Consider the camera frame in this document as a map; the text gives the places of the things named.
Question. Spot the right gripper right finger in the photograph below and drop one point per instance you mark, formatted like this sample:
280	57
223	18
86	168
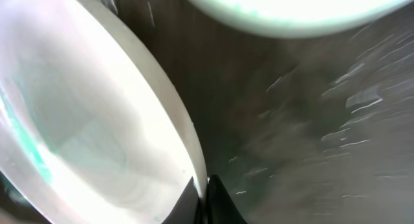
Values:
220	207

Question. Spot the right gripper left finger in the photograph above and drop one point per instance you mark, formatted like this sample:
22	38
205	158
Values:
187	210

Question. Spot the white plate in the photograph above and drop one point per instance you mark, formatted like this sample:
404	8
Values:
297	18
92	129

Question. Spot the dark grey serving tray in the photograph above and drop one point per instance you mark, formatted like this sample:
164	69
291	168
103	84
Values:
316	130

